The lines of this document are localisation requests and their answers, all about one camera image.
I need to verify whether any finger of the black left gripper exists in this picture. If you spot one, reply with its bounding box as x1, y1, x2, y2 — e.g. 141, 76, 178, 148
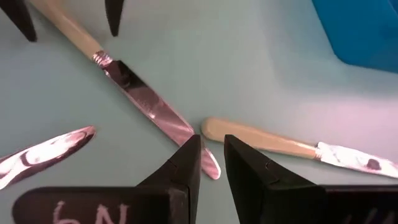
104, 0, 126, 38
0, 0, 38, 43

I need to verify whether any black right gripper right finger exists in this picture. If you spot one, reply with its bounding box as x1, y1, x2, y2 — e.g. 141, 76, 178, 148
223, 134, 398, 224

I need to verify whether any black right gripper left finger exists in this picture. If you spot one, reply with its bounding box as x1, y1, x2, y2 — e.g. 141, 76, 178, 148
11, 134, 202, 224

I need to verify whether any cream handled table knife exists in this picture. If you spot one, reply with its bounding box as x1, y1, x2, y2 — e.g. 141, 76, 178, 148
0, 125, 97, 191

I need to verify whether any green table mat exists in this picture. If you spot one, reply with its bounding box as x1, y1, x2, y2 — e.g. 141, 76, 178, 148
0, 0, 398, 224

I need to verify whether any blue plastic bin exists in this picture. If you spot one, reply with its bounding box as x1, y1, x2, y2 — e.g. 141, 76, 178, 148
311, 0, 398, 75

